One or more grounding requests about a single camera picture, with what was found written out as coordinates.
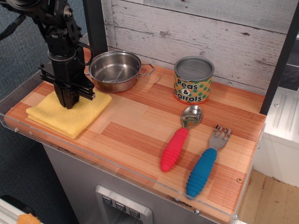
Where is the orange object at corner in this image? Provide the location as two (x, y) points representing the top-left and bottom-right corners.
(17, 213), (41, 224)

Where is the grey toy fridge cabinet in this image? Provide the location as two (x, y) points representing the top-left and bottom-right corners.
(43, 142), (225, 224)

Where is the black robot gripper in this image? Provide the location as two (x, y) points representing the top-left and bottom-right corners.
(38, 56), (95, 109)

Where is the peas and carrots can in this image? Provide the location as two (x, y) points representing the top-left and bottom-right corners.
(174, 56), (214, 105)

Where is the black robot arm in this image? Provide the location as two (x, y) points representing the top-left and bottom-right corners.
(0, 0), (95, 109)

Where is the white toy cabinet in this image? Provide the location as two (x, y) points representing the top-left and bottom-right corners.
(253, 87), (299, 187)

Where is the clear acrylic table guard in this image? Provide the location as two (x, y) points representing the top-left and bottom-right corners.
(0, 67), (265, 224)

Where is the black braided cable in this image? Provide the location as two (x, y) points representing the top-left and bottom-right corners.
(0, 15), (26, 41)

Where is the blue handled fork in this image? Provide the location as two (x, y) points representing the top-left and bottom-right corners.
(185, 125), (231, 198)

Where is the silver dispenser button panel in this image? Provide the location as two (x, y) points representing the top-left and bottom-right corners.
(95, 185), (154, 224)

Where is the red handled spoon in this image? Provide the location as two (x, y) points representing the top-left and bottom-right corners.
(160, 105), (202, 172)

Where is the yellow rag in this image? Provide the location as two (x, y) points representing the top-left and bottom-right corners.
(26, 90), (112, 139)

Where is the small steel pot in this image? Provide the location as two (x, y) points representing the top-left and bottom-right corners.
(88, 51), (155, 93)

